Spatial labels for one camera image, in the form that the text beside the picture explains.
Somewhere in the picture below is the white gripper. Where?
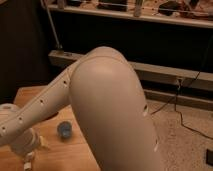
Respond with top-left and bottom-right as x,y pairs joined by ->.
9,128 -> 49,171

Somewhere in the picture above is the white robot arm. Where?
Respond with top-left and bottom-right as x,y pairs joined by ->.
0,46 -> 165,171

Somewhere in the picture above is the blue cup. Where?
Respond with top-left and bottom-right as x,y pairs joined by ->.
57,121 -> 72,139

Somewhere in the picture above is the metal pole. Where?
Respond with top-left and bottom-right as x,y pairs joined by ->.
44,0 -> 63,50

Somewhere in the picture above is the black box on floor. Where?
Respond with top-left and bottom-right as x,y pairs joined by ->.
206,149 -> 213,166

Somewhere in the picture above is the black cable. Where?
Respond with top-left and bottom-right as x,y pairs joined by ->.
149,33 -> 213,141

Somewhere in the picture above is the metal shelf rail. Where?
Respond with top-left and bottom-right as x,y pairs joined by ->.
47,0 -> 213,29

